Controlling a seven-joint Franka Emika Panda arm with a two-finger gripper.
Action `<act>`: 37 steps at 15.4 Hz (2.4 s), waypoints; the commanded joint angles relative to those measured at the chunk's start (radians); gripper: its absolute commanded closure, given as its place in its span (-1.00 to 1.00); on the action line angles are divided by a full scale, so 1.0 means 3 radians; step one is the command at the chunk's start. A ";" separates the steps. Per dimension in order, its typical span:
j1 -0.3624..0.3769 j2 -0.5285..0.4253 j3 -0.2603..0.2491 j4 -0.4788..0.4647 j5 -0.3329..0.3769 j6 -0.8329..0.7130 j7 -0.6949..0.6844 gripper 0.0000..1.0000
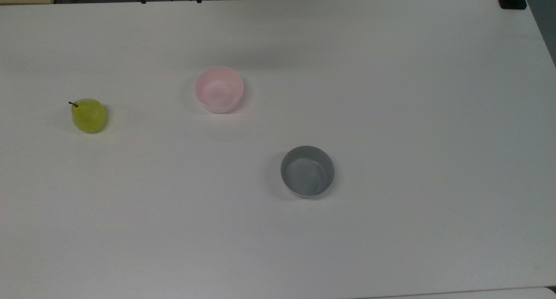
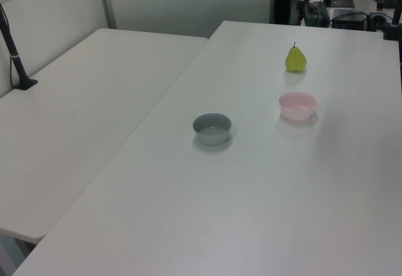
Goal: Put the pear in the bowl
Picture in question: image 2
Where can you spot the green yellow pear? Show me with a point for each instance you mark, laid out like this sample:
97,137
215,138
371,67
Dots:
296,60

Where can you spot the grey plastic bowl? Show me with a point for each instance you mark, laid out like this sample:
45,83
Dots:
212,136

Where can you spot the pink plastic bowl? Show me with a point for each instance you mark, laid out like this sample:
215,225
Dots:
296,111

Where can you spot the white side table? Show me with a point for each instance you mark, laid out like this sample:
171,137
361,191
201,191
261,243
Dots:
78,106

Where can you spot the black and green device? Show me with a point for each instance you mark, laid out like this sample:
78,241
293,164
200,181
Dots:
317,15

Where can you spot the black box device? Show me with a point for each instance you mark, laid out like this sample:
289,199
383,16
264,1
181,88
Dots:
348,19

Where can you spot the black stand with clamp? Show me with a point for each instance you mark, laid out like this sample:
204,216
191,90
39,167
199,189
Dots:
392,29

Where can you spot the grey metal partition post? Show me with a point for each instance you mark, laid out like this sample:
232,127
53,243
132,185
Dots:
106,2

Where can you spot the black camera stand pole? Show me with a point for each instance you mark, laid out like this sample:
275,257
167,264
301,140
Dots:
14,59

